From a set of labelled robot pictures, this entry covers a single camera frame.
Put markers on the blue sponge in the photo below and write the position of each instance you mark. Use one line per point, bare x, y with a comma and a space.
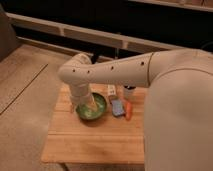
117, 108

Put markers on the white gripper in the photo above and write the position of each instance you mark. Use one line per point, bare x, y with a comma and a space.
87, 101

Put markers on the orange carrot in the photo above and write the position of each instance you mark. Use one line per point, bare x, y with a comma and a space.
128, 109

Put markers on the striped black white cup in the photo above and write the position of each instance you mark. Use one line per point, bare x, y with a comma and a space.
128, 92

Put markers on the white bottle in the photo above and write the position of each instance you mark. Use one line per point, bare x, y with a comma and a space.
111, 91

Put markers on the green bowl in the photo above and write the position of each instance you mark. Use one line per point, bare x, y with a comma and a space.
91, 113

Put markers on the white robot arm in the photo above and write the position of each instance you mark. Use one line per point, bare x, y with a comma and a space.
178, 108

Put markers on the wooden table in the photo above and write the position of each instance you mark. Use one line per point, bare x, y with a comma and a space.
107, 140

